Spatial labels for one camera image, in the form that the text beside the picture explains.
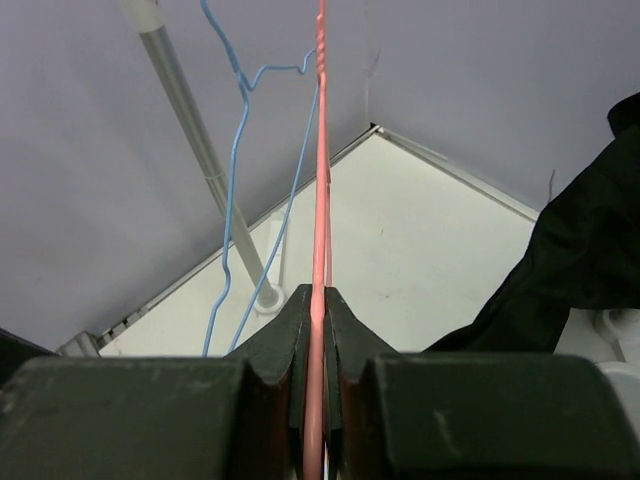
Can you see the pink wire hanger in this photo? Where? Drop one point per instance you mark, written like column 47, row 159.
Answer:
column 313, row 441

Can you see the black garment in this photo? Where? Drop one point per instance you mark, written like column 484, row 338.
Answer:
column 583, row 254

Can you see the silver clothes rack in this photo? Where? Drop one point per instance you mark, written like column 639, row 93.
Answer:
column 148, row 22

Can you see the white plastic basket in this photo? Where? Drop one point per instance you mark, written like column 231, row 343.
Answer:
column 609, row 339

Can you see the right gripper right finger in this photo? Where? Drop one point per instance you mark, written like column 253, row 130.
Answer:
column 450, row 415

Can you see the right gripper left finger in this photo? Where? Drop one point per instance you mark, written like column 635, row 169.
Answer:
column 233, row 417

